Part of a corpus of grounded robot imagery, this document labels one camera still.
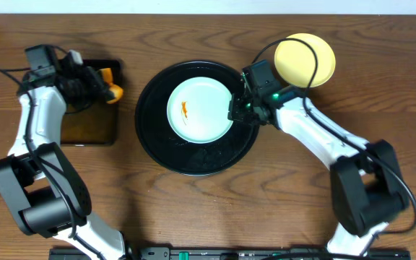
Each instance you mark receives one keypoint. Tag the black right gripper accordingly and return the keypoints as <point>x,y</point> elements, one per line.
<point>235,113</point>

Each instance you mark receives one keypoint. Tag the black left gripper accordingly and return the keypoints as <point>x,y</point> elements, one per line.
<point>97,83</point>

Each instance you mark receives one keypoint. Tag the orange sponge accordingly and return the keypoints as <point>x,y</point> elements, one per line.
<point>113,92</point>

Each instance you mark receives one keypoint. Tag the light green plate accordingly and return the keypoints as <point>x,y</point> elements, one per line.
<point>197,110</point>

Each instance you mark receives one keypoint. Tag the yellow plate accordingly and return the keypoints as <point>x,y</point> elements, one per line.
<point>295,62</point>

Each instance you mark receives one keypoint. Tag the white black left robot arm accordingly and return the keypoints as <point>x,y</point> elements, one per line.
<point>43,192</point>

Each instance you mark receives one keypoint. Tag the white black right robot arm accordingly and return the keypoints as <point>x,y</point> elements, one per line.
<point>367,188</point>

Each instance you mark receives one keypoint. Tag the black rectangular water tray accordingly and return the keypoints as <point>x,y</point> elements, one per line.
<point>97,123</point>

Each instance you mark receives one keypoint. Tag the black round tray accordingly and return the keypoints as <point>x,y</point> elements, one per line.
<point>169,150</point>

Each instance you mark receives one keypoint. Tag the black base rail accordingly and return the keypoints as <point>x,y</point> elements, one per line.
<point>162,253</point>

